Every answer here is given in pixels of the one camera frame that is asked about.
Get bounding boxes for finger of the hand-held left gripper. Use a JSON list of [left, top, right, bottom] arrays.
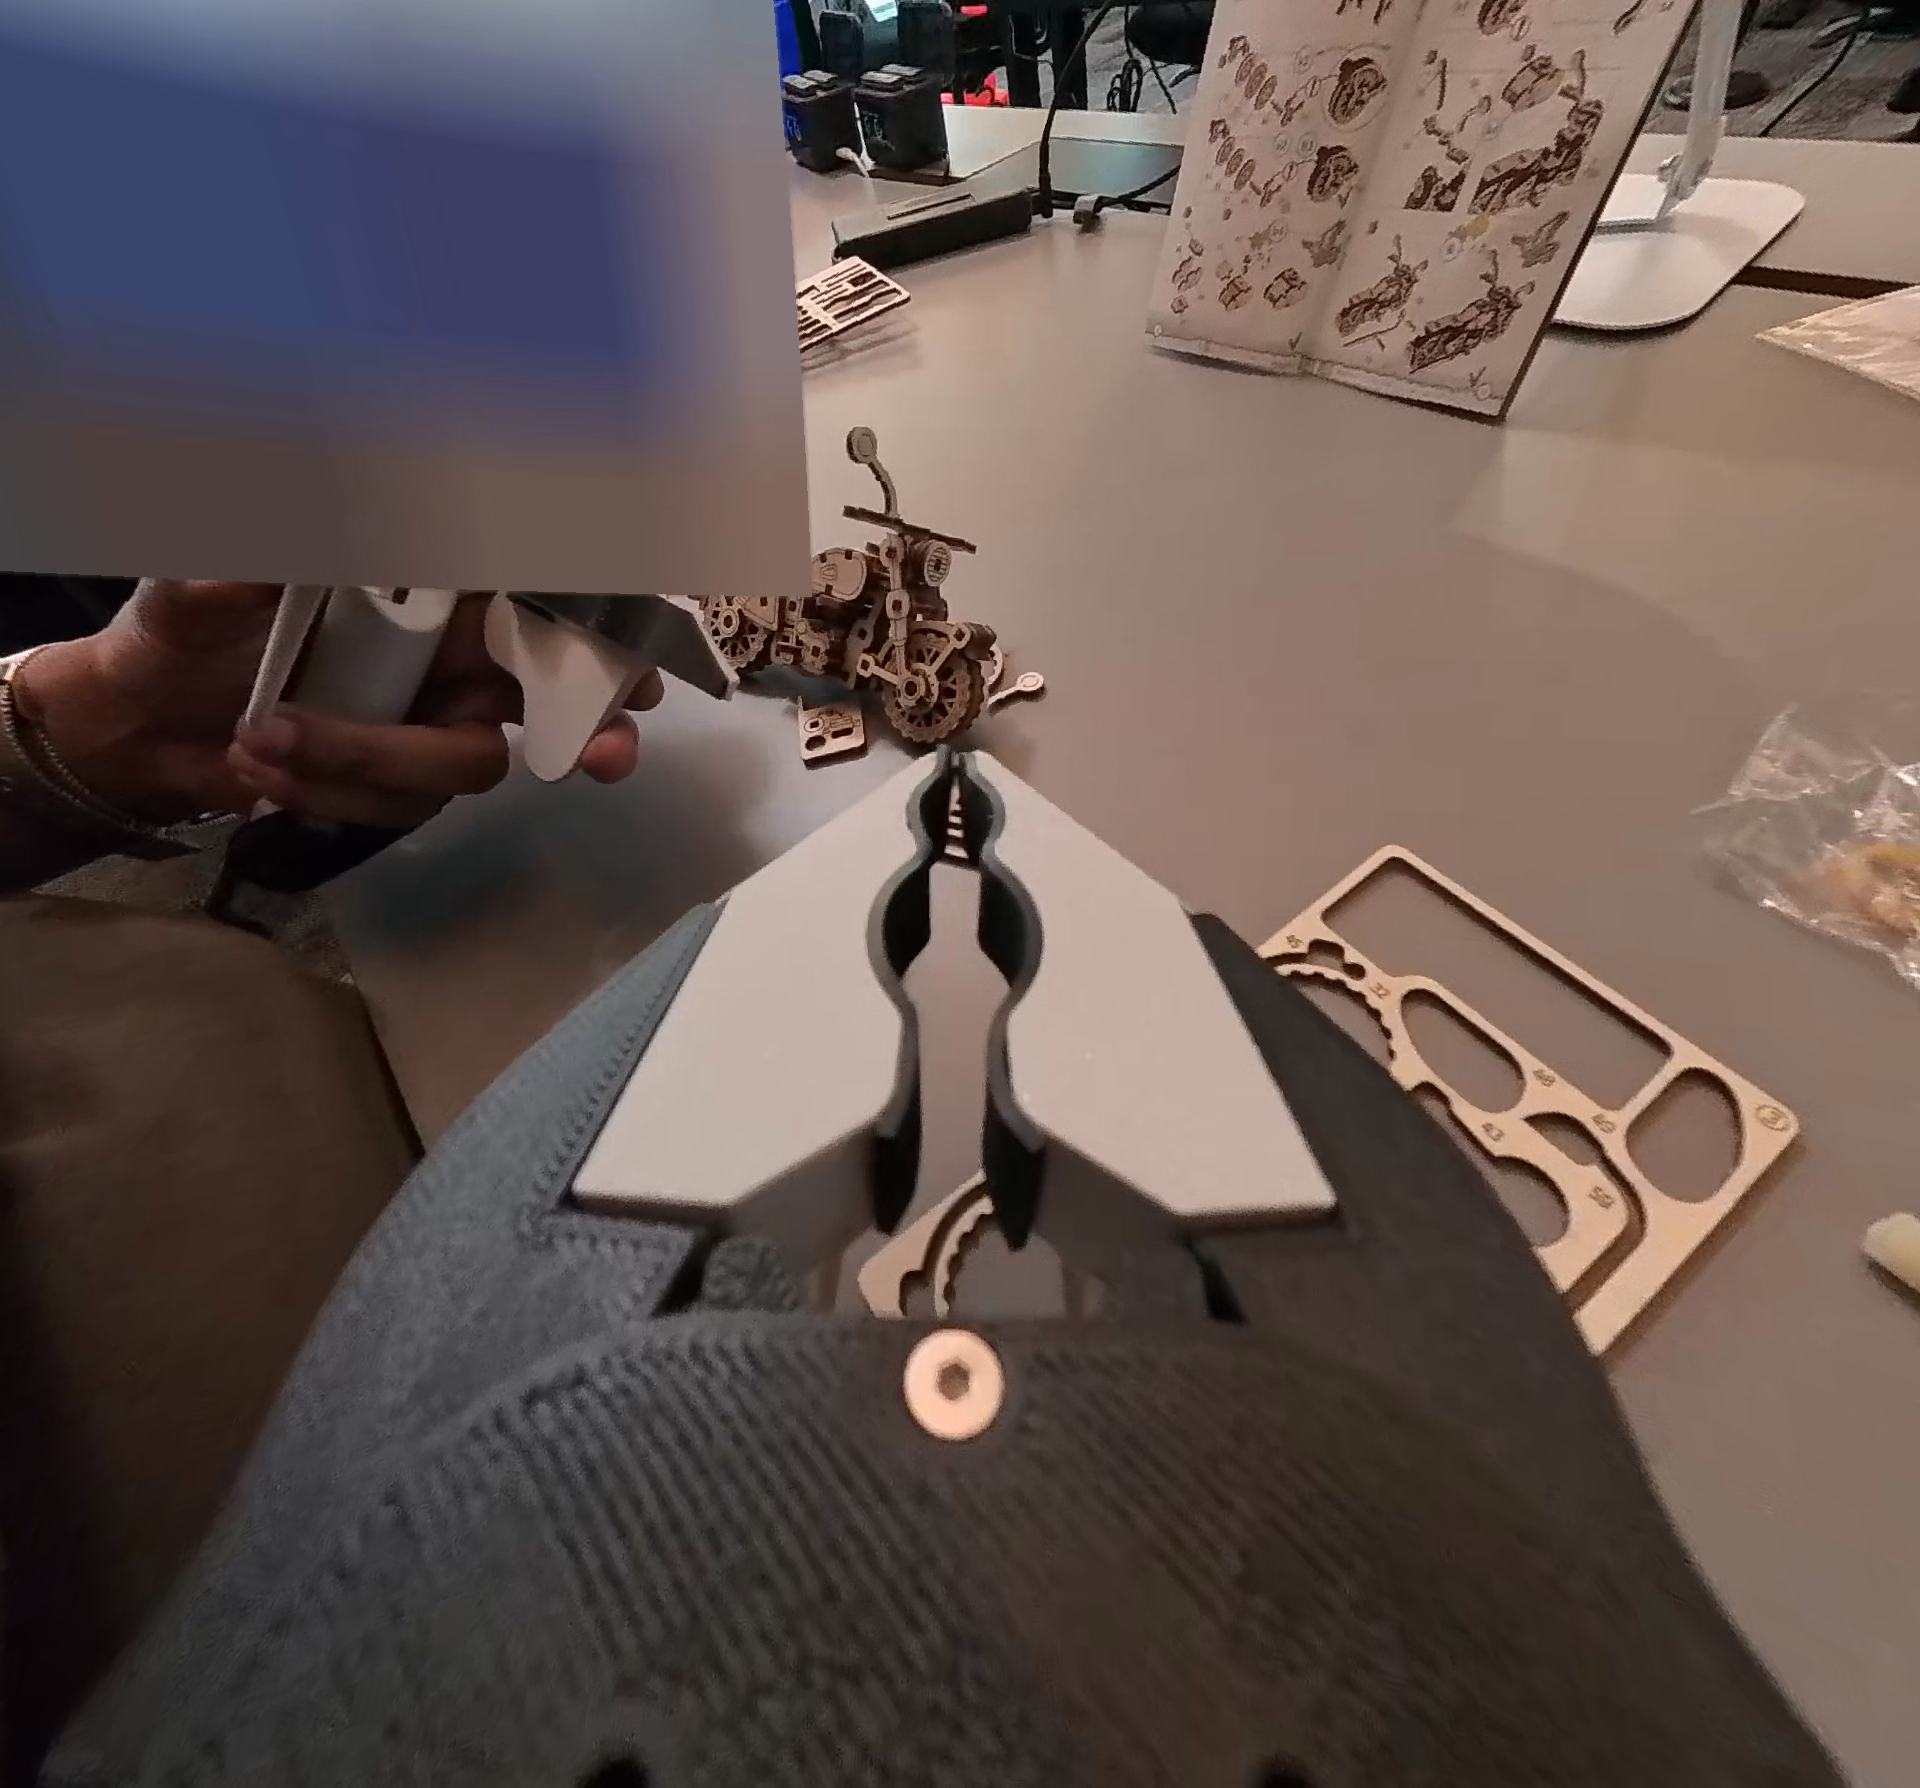
[[515, 591, 742, 704]]

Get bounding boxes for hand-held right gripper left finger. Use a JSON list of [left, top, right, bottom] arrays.
[[570, 749, 953, 1250]]

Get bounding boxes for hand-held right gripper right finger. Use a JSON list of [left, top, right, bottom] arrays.
[[958, 749, 1337, 1245]]

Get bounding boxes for grey desk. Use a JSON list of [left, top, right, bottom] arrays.
[[321, 105, 1920, 1788]]

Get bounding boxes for person's left hand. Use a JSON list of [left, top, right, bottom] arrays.
[[12, 582, 652, 829]]

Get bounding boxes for wooden motorcycle model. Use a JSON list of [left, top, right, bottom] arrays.
[[692, 426, 1046, 756]]

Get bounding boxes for black power strip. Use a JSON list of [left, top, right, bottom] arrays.
[[829, 182, 1036, 270]]

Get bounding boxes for black battery charger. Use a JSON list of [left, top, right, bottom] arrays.
[[781, 68, 857, 171], [853, 64, 953, 177]]

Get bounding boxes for person's brown trousers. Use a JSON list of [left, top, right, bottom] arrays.
[[0, 827, 429, 1788]]

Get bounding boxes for clear plastic bag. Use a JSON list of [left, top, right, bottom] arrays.
[[1755, 283, 1920, 402], [1691, 704, 1920, 992]]

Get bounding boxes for assembly instruction booklet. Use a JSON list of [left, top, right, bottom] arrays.
[[1147, 0, 1764, 422]]

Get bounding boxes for white monitor stand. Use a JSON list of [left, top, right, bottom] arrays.
[[1551, 0, 1809, 331]]

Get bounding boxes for beaded bracelet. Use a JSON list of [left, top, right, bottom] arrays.
[[0, 645, 139, 829]]

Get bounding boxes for wooden cutout frame sheet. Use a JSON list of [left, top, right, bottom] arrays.
[[857, 847, 1803, 1357]]

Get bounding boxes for black cable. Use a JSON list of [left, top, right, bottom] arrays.
[[1034, 0, 1201, 230]]

